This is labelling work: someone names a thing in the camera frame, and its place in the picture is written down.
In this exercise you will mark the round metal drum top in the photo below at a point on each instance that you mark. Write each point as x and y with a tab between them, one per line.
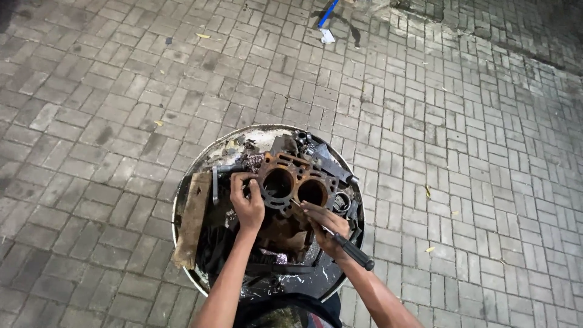
268	209

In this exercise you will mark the grey metal engine parts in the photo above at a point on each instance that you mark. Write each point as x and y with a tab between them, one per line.
319	155

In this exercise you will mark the person's left hand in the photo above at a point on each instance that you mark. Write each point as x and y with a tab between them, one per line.
248	205

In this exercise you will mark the person's right fingers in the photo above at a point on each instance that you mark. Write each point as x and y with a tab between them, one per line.
314	212

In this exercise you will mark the blue stick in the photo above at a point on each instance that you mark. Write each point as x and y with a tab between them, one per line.
328	12

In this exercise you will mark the person's dark clothing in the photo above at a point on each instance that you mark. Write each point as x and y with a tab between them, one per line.
287	312

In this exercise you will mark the white paper scrap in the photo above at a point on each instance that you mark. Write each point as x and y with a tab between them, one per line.
327	36

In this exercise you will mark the worn wooden plank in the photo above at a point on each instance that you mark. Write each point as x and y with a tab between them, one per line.
192	218

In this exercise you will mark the person's right hand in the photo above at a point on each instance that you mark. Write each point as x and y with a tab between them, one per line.
329	227

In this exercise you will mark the rusty engine cylinder block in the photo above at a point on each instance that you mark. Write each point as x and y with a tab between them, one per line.
291	191

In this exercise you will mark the grey metal wrench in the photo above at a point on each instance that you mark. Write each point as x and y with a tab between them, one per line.
218	180

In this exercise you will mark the person's left fingers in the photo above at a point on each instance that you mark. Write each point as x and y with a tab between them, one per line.
243	182

